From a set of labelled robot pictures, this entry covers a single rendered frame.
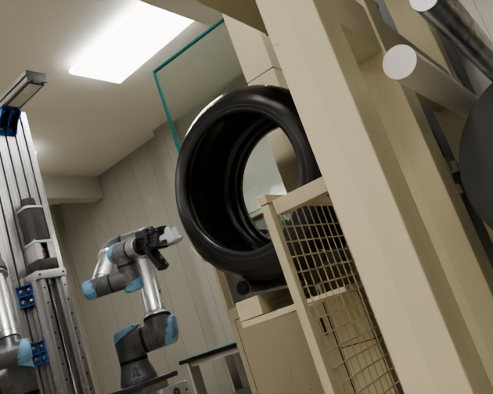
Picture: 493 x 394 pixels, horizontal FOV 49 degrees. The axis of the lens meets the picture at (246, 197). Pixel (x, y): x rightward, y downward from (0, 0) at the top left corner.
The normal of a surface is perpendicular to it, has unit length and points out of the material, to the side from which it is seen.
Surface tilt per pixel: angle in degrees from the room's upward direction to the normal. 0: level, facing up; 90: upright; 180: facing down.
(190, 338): 90
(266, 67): 90
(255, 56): 90
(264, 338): 90
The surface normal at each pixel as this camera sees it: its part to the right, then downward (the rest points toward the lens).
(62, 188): 0.73, -0.39
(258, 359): -0.57, -0.01
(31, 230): 0.09, -0.27
